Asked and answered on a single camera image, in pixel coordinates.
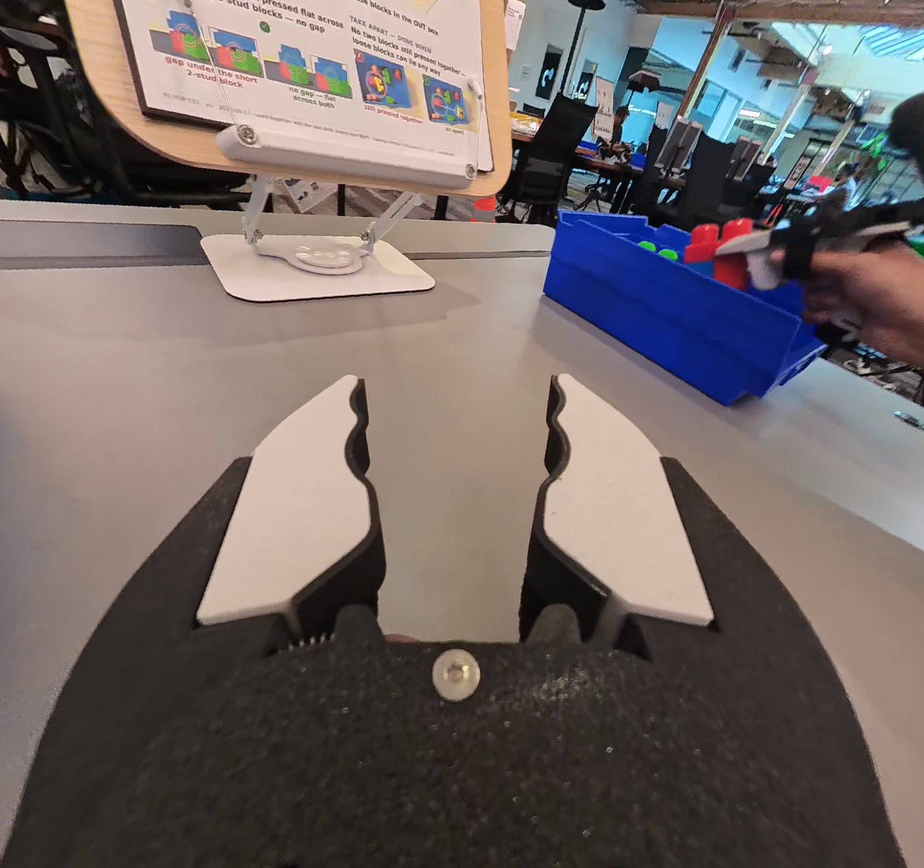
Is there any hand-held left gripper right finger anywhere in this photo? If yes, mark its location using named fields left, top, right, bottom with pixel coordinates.
left=520, top=374, right=716, bottom=645

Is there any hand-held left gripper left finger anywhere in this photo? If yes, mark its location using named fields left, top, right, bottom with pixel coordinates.
left=196, top=375, right=384, bottom=647

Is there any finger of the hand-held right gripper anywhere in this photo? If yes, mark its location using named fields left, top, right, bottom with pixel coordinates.
left=715, top=230, right=779, bottom=259

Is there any red two-stud toy block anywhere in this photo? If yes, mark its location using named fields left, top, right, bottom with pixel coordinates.
left=684, top=218, right=755, bottom=264

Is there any blue plastic bin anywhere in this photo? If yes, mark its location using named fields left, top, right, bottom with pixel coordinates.
left=541, top=209, right=827, bottom=407

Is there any person's right hand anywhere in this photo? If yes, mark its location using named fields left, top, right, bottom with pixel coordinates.
left=801, top=247, right=924, bottom=367

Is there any black office chair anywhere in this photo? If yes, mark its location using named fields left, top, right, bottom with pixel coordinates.
left=498, top=91, right=600, bottom=226

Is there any white stand with wooden board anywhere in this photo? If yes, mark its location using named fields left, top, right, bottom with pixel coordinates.
left=49, top=0, right=513, bottom=303

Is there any black floor lamp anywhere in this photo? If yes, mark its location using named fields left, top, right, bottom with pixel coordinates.
left=559, top=0, right=606, bottom=96

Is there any printed instruction sheet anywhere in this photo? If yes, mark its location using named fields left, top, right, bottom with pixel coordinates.
left=101, top=0, right=495, bottom=176

